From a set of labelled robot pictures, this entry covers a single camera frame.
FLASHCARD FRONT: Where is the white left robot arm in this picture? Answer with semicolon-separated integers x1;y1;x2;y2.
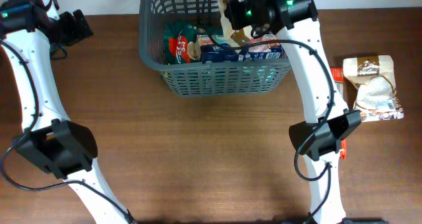
1;0;135;223

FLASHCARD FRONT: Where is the grey plastic basket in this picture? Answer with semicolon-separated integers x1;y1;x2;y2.
138;0;291;97

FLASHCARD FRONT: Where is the colourful tissue multipack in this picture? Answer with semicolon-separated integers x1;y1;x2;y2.
195;35;285;63

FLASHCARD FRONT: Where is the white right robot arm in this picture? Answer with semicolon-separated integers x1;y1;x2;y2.
225;0;361;223

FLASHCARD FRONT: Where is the red spaghetti packet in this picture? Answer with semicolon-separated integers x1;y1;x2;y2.
330;68;347;159

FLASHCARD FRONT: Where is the green coffee bag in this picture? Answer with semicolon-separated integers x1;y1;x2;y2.
164;20;223;65

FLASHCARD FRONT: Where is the beige brown snack bag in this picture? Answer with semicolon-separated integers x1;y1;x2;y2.
217;0;259;47
343;55;404;122

